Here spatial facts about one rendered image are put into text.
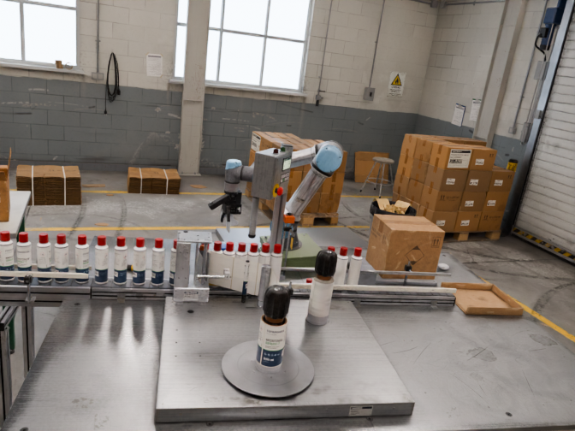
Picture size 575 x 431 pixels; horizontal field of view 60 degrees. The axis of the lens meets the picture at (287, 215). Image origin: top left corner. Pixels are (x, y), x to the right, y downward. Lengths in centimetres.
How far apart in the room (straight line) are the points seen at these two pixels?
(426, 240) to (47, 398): 182
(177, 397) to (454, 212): 491
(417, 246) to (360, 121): 599
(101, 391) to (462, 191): 499
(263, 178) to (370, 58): 648
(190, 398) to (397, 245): 139
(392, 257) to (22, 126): 583
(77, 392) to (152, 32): 611
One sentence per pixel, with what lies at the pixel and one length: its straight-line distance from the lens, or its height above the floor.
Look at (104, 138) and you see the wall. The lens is 744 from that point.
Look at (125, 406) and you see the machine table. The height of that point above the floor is 83.
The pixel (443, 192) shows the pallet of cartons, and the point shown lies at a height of 62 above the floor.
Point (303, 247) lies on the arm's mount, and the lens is 265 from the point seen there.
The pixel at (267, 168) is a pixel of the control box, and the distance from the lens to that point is 206.
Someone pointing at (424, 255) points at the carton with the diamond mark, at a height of 99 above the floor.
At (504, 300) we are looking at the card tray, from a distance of 277.
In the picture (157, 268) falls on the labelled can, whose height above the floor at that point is 96.
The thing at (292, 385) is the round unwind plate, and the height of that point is 89.
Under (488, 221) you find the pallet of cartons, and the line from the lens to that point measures 651.
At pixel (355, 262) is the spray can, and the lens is 227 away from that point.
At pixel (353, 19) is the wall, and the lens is 825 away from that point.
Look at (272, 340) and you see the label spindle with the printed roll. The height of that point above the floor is 102.
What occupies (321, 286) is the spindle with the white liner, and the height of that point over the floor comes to 105.
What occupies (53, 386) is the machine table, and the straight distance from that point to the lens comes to 174.
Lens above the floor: 187
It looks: 18 degrees down
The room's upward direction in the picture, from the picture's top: 8 degrees clockwise
